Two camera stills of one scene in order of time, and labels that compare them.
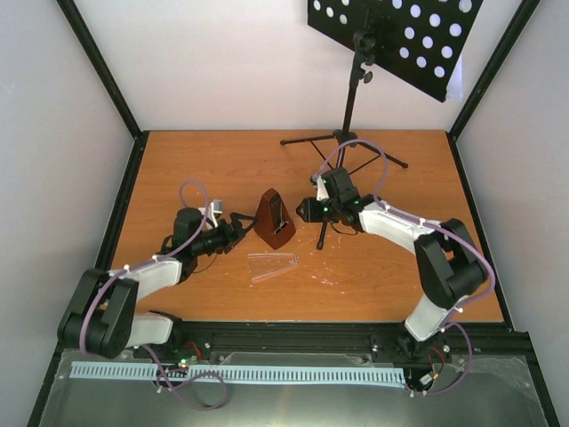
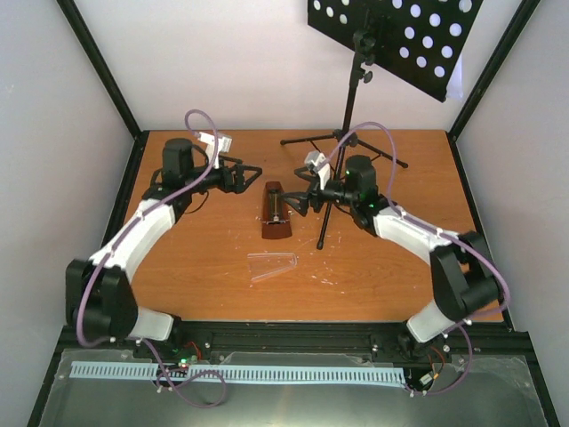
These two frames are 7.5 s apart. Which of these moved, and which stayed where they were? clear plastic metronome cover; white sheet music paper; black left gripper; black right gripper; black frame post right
Moved: black right gripper; black left gripper
Stayed: clear plastic metronome cover; white sheet music paper; black frame post right
